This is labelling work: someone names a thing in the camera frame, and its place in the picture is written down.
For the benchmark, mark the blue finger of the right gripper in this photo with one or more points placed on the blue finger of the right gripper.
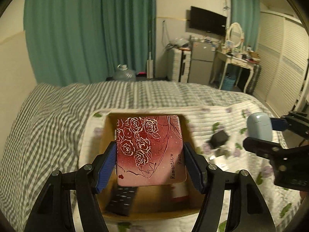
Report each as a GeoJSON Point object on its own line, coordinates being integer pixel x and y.
{"type": "Point", "coordinates": [279, 124]}
{"type": "Point", "coordinates": [262, 148]}

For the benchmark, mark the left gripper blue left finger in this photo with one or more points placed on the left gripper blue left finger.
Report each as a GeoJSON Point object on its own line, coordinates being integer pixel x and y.
{"type": "Point", "coordinates": [104, 166]}

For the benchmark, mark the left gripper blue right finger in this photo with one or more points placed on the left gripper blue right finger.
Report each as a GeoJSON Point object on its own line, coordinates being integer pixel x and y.
{"type": "Point", "coordinates": [196, 166]}

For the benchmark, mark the white charger box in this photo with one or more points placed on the white charger box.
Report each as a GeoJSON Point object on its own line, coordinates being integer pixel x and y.
{"type": "Point", "coordinates": [219, 159]}

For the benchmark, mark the black rectangular box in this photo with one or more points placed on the black rectangular box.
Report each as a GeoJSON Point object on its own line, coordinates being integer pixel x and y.
{"type": "Point", "coordinates": [218, 139]}

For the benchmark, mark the red rose card box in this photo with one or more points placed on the red rose card box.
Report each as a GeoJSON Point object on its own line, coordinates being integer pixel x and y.
{"type": "Point", "coordinates": [149, 151]}

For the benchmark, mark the black remote control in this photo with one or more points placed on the black remote control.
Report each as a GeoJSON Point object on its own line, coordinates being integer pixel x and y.
{"type": "Point", "coordinates": [121, 200]}

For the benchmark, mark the white floral quilt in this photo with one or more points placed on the white floral quilt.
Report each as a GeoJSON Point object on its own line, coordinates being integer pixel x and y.
{"type": "Point", "coordinates": [241, 161]}

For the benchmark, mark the brown cardboard box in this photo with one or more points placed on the brown cardboard box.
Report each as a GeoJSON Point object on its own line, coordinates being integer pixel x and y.
{"type": "Point", "coordinates": [151, 202]}

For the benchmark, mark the blue storage basket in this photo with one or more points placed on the blue storage basket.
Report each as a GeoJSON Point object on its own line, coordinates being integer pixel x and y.
{"type": "Point", "coordinates": [228, 82]}

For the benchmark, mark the white dressing table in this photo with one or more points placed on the white dressing table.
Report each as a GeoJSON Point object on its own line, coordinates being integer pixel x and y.
{"type": "Point", "coordinates": [224, 63]}

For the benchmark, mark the grey checked bedspread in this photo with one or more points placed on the grey checked bedspread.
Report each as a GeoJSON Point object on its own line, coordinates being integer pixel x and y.
{"type": "Point", "coordinates": [47, 132]}

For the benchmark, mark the white louvered wardrobe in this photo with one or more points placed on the white louvered wardrobe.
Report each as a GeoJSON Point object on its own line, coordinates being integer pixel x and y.
{"type": "Point", "coordinates": [283, 51]}

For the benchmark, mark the white oval mirror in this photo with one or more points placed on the white oval mirror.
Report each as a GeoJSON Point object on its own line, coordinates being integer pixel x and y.
{"type": "Point", "coordinates": [234, 36]}

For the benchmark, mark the clear water jug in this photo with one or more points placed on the clear water jug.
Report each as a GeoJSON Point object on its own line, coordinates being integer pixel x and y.
{"type": "Point", "coordinates": [123, 73]}

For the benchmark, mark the grey small refrigerator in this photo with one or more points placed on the grey small refrigerator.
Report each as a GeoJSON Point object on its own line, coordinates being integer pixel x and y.
{"type": "Point", "coordinates": [202, 58]}

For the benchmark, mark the white suitcase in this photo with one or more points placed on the white suitcase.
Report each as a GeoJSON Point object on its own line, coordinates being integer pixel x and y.
{"type": "Point", "coordinates": [178, 62]}

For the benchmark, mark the teal right curtain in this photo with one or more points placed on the teal right curtain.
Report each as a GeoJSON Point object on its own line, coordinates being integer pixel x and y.
{"type": "Point", "coordinates": [247, 14]}

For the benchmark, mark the teal curtain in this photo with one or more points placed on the teal curtain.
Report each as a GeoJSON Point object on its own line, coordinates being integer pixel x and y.
{"type": "Point", "coordinates": [247, 14]}
{"type": "Point", "coordinates": [84, 41]}

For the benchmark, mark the black wall television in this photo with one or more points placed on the black wall television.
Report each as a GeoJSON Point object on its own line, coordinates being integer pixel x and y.
{"type": "Point", "coordinates": [207, 21]}

